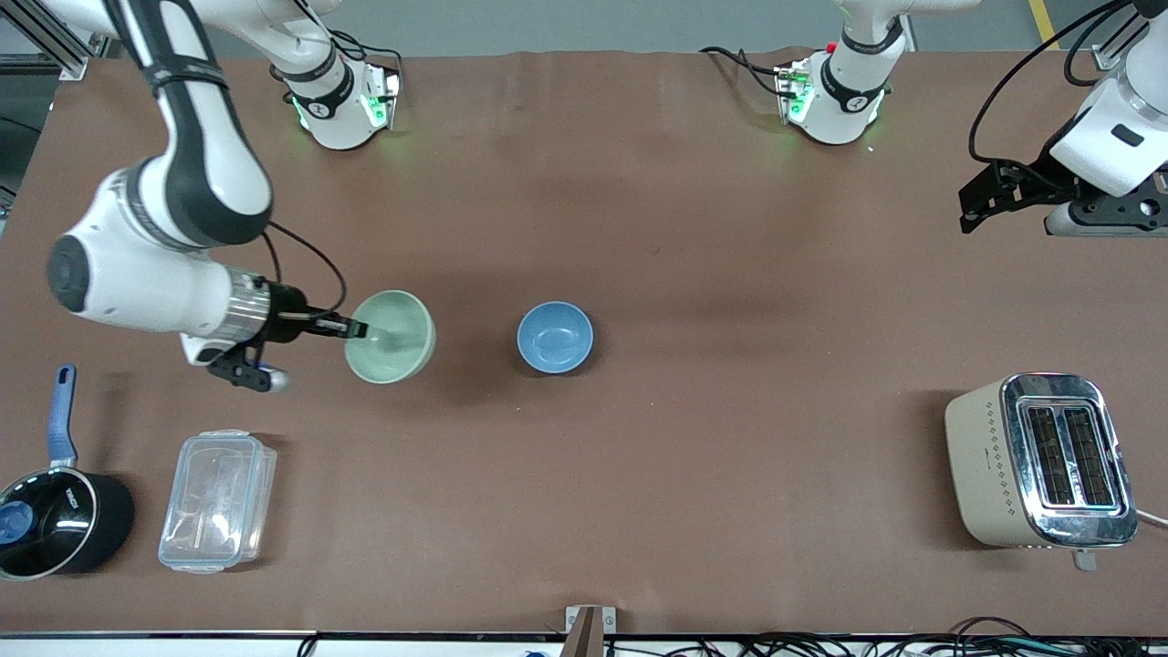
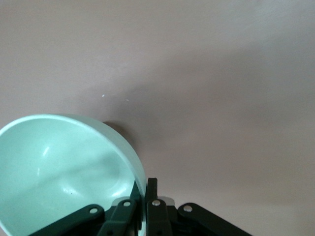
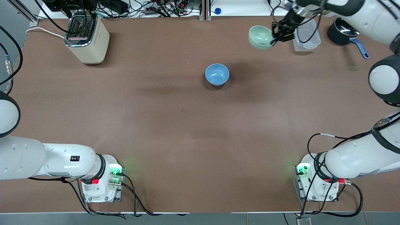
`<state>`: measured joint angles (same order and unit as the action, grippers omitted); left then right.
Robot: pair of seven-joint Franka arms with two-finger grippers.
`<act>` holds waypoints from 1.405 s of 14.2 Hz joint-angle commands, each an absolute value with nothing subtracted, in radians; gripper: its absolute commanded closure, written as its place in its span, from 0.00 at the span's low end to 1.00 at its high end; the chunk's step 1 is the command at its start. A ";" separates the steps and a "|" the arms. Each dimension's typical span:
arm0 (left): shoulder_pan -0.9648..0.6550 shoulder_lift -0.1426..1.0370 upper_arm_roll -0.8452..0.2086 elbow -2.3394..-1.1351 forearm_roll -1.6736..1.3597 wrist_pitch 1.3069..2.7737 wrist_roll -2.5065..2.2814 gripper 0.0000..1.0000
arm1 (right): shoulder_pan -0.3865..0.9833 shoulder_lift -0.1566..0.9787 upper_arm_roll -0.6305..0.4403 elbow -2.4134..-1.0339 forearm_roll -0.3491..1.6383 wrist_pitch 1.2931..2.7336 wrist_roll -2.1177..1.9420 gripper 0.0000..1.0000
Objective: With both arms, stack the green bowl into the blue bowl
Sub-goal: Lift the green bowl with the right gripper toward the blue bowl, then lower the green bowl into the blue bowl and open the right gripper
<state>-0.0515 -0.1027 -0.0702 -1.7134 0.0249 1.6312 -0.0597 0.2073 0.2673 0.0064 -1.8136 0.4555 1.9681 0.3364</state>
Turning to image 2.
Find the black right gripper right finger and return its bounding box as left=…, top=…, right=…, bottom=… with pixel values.
left=145, top=177, right=254, bottom=236

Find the green bowl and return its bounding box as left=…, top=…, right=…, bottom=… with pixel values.
left=0, top=113, right=147, bottom=236

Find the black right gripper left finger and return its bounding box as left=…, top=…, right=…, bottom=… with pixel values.
left=29, top=180, right=143, bottom=236

